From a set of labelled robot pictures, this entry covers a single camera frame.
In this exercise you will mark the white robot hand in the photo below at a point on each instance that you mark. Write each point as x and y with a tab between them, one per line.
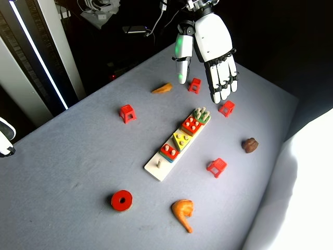
4	145
212	39

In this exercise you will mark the stack of colourful rings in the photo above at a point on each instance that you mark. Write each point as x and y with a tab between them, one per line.
115	201

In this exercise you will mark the green cross shape stack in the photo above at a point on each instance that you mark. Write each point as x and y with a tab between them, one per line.
206	119

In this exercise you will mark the red square shape stack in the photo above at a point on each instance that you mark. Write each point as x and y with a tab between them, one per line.
186	127

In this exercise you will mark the yellow triangle shape stack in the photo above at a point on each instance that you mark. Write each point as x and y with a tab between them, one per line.
179	142

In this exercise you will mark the red rectangle shape stack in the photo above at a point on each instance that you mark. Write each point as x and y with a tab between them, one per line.
164	152

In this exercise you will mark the wooden shape sorter board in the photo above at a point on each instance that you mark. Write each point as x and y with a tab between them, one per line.
153	168

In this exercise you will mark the red toy stool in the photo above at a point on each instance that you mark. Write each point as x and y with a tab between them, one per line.
216	167
127	113
227	108
195	85

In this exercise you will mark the orange toy bread piece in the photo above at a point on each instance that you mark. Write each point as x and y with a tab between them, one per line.
164	89

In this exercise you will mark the grey table cloth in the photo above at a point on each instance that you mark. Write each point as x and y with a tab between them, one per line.
78	156

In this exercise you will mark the dark flat device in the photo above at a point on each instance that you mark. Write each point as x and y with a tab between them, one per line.
134	29

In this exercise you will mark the lit white light strip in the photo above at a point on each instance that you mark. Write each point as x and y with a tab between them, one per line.
38	53

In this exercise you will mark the brown toy food lump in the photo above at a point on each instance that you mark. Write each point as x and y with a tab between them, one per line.
249	145

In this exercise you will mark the orange toy chicken leg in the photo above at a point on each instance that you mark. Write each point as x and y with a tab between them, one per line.
182	208

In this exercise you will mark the white backdrop curtain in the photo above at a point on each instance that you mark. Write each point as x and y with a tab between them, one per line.
307	182

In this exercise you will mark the grey-white frame post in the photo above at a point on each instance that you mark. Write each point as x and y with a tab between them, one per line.
20	88

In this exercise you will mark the white frame post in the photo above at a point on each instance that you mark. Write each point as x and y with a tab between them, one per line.
63	47

